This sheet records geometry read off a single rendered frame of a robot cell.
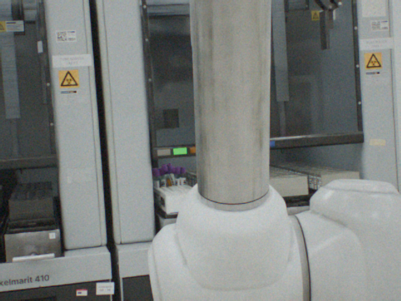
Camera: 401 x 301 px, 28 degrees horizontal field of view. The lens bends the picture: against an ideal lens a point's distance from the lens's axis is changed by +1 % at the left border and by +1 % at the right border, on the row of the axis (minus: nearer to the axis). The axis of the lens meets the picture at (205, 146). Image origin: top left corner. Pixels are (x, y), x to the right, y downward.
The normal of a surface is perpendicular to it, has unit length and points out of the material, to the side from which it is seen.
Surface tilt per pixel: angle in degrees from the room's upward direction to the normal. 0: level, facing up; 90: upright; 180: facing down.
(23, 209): 90
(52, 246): 90
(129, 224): 90
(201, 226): 73
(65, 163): 90
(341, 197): 51
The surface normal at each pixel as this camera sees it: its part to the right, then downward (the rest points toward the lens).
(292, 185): 0.18, 0.04
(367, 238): -0.14, -0.01
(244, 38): 0.26, 0.41
